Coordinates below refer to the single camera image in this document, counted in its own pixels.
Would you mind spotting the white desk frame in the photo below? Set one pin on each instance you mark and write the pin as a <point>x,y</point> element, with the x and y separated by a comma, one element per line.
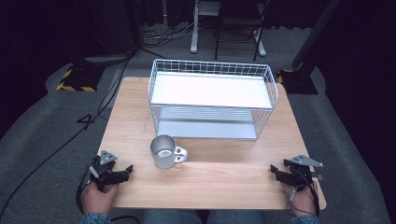
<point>199,25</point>

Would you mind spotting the person's left hand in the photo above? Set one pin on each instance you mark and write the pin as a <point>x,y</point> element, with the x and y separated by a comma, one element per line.
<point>98,198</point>

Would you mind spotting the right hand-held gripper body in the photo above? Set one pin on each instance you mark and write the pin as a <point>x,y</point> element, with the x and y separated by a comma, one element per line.
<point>301,171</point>

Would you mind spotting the silver metal cup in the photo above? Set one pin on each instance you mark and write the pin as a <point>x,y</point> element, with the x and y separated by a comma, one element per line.
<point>165,151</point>

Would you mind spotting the black folding chair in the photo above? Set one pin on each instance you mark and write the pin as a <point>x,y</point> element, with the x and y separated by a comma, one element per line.
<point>238,23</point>

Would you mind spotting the person's right leg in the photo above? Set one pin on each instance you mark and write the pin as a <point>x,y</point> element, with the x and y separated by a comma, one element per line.
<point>236,217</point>

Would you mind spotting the striped black stand base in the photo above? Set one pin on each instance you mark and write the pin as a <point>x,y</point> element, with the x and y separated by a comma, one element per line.
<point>79,78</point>

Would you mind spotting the person's leg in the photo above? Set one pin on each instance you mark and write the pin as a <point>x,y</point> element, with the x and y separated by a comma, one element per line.
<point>171,217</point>
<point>236,217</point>

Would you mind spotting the person's left leg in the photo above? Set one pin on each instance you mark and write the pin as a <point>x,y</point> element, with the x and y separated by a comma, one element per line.
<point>171,217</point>

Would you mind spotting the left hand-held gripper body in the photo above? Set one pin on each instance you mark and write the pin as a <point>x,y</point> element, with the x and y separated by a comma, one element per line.
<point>105,168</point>

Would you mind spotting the black slanted stand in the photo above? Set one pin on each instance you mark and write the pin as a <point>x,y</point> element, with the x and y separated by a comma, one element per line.
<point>306,56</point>

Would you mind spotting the person's right hand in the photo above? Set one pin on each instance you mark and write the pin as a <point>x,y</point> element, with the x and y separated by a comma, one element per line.
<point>301,200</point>

